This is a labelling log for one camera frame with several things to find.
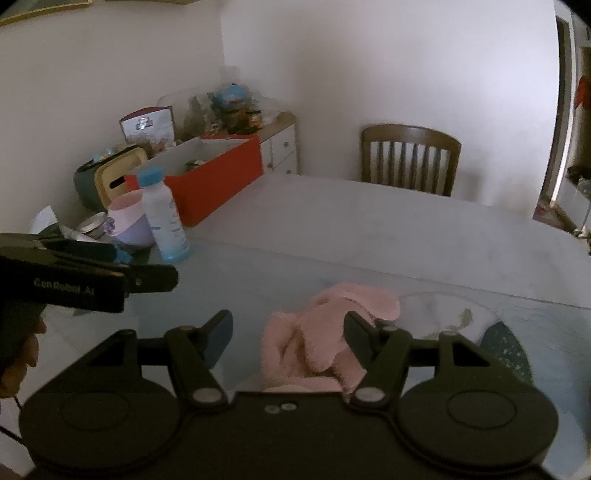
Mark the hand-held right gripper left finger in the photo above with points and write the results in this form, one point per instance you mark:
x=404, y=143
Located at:
x=220, y=333

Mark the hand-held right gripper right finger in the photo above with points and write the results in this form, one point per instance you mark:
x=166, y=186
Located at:
x=356, y=336

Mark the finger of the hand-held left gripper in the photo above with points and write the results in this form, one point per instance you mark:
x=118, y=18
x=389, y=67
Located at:
x=152, y=278
x=85, y=250

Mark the pink fluffy towel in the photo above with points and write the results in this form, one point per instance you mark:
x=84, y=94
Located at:
x=314, y=341

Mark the blue bottle cap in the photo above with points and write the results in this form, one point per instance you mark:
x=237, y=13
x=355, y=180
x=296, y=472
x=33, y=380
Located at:
x=164, y=221

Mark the person's left hand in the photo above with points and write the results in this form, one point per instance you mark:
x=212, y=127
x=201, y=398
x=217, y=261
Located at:
x=21, y=374

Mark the metal tin can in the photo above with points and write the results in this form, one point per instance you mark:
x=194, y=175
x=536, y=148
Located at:
x=92, y=226

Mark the blue crumpled cloth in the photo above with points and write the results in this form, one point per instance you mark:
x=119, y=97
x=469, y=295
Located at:
x=124, y=256

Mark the white paper sheet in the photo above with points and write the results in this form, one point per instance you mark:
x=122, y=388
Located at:
x=44, y=219

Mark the lilac cup with pink rim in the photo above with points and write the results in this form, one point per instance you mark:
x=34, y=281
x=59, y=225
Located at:
x=131, y=221

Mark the green and yellow tissue box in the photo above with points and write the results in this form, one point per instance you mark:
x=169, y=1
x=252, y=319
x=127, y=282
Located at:
x=108, y=175

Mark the red cardboard box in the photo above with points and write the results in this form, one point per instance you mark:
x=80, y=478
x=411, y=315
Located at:
x=217, y=180

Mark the teal round placemat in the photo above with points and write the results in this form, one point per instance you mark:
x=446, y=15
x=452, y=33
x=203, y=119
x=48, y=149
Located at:
x=508, y=350

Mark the clear plastic bags pile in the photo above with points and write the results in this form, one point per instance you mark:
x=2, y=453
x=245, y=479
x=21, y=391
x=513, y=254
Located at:
x=203, y=108

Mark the white drawer cabinet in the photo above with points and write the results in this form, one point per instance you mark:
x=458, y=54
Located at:
x=279, y=147

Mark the brown wooden slatted chair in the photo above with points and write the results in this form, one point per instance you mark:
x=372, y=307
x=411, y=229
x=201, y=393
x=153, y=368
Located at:
x=408, y=157

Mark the blue round toy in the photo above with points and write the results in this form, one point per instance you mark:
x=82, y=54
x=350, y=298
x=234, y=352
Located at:
x=232, y=96

